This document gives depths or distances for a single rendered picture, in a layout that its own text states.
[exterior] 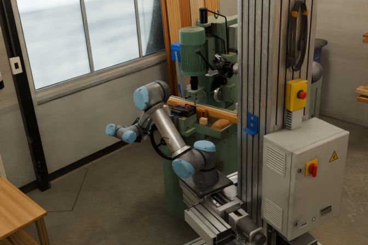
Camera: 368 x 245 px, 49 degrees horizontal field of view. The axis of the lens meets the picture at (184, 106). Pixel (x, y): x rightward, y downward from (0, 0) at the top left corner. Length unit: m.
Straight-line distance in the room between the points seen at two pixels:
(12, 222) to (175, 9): 2.63
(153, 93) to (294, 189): 0.85
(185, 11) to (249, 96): 2.63
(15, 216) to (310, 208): 1.78
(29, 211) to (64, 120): 1.30
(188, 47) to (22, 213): 1.50
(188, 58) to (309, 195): 1.26
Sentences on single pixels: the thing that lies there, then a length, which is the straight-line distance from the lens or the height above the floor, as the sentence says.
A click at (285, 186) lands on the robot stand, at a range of 1.89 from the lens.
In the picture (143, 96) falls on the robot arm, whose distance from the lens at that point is 2.10.
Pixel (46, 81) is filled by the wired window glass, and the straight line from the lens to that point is 3.81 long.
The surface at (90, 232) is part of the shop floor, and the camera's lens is 3.37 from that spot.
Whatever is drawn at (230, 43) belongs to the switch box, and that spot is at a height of 1.36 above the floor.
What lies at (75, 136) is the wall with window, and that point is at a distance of 4.02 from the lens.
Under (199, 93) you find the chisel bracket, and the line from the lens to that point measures 2.88.
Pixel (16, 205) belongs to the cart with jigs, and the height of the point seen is 0.53.
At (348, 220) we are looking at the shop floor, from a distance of 3.47.
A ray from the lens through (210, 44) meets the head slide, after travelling 2.83.
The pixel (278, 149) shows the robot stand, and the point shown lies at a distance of 1.83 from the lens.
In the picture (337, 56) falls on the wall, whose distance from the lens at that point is 4.82.
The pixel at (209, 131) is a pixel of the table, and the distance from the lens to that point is 2.71.
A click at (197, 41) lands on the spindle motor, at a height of 1.44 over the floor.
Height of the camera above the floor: 2.11
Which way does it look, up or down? 23 degrees down
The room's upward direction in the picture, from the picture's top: 3 degrees counter-clockwise
